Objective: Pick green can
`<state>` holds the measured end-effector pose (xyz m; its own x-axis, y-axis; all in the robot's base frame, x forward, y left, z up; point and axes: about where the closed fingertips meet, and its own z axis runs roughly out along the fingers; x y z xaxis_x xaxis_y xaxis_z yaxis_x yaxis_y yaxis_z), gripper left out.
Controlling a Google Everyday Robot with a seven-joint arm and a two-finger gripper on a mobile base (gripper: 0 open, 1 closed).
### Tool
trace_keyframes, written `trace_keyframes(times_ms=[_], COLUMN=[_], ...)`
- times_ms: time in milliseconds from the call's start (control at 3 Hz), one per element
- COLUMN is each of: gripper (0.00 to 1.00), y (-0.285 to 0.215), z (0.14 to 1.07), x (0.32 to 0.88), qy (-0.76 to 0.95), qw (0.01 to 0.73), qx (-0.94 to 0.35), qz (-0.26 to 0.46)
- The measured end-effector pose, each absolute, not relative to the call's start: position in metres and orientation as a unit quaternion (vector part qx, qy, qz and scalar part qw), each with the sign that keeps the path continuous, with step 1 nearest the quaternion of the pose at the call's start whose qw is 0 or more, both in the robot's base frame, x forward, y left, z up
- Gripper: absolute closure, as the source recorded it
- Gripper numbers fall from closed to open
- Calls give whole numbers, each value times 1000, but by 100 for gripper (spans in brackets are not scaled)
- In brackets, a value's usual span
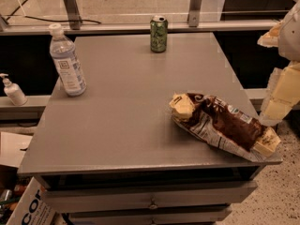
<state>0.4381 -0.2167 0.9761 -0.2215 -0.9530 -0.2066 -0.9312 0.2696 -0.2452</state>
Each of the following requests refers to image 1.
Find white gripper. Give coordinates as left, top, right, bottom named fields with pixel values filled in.
left=257, top=1, right=300, bottom=126

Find green soda can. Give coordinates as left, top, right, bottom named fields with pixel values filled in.
left=150, top=15, right=168, bottom=53

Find brown chip bag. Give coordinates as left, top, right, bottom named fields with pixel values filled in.
left=170, top=93, right=280, bottom=162

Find grey drawer cabinet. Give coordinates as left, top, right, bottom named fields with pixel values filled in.
left=17, top=32, right=284, bottom=225

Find clear plastic water bottle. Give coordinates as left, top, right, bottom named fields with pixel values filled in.
left=49, top=23, right=86, bottom=97

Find white pump dispenser bottle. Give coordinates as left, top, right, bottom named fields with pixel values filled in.
left=0, top=73, right=27, bottom=106

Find white cardboard box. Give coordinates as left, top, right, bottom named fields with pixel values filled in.
left=6, top=178, right=55, bottom=225

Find metal railing frame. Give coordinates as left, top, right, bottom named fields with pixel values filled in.
left=0, top=0, right=300, bottom=37

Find black cable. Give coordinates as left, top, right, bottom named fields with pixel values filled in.
left=5, top=0, right=102, bottom=25

